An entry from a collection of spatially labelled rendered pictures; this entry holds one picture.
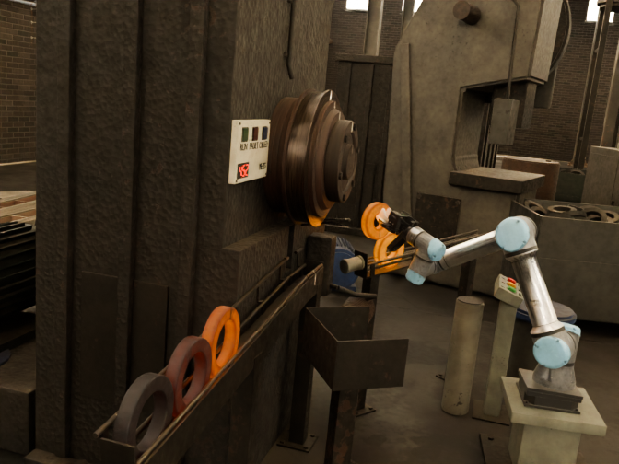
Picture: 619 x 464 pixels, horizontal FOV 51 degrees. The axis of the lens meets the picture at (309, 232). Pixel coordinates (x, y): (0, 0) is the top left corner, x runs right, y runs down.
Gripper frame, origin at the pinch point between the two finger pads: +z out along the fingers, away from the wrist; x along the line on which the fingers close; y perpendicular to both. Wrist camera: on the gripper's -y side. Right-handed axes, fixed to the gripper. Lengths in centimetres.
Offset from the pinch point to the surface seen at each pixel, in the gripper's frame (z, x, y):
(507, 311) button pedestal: -45, -47, -26
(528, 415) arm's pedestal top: -88, -7, -35
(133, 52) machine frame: 7, 111, 56
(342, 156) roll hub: -17, 45, 34
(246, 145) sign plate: -18, 84, 38
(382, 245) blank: -5.3, -2.4, -11.1
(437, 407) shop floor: -40, -32, -79
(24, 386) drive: 17, 131, -66
